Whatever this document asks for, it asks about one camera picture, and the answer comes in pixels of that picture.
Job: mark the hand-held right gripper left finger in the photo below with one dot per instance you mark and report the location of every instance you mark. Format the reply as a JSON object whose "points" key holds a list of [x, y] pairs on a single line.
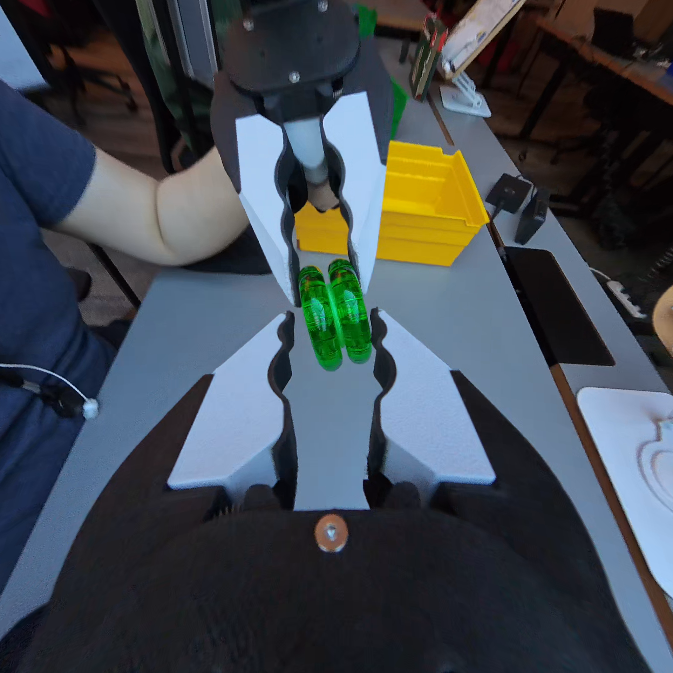
{"points": [[231, 431]]}

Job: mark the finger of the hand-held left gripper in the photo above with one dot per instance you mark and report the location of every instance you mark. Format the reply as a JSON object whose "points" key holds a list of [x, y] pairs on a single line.
{"points": [[363, 168], [260, 173]]}

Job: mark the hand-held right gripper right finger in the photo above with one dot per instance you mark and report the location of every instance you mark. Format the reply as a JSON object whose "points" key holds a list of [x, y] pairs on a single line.
{"points": [[431, 436]]}

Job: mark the green translucent yoyo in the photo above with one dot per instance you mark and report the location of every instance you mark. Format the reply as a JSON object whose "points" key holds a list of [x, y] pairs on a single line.
{"points": [[336, 326]]}

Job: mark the person's left hand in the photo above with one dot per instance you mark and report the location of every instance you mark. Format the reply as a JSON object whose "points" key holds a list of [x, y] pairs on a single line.
{"points": [[323, 197]]}

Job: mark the yellow plastic bin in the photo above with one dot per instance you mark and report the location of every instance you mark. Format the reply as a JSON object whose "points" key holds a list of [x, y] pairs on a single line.
{"points": [[420, 210]]}

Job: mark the green plastic bin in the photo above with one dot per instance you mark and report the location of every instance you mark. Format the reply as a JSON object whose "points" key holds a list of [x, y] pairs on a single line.
{"points": [[398, 105]]}

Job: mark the white tablet stand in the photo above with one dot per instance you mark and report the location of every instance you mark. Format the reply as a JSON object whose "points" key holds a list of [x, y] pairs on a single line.
{"points": [[465, 102]]}

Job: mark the green and red carton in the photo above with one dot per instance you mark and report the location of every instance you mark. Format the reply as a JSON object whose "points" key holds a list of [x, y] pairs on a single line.
{"points": [[427, 58]]}

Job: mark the black power adapter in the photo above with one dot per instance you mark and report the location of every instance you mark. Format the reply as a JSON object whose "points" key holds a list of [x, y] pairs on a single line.
{"points": [[507, 192]]}

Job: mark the black rectangular device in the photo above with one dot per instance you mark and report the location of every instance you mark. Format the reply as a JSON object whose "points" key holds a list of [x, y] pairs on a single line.
{"points": [[532, 215]]}

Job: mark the black mouse pad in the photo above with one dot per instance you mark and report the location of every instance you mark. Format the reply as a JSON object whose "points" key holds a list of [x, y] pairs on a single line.
{"points": [[557, 310]]}

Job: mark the printed instruction sheet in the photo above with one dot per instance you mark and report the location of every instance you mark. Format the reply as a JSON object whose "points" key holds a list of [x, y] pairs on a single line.
{"points": [[483, 26]]}

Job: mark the white moulded tray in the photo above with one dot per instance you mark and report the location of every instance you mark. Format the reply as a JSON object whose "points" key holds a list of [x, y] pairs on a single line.
{"points": [[625, 473]]}

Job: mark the white power strip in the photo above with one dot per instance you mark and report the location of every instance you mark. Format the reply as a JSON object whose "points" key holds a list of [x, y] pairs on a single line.
{"points": [[625, 299]]}

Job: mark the round wooden board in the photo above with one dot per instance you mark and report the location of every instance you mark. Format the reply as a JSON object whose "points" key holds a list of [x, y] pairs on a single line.
{"points": [[665, 320]]}

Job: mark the wooden desk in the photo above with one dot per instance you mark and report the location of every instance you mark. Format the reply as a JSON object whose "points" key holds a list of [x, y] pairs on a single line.
{"points": [[620, 63]]}

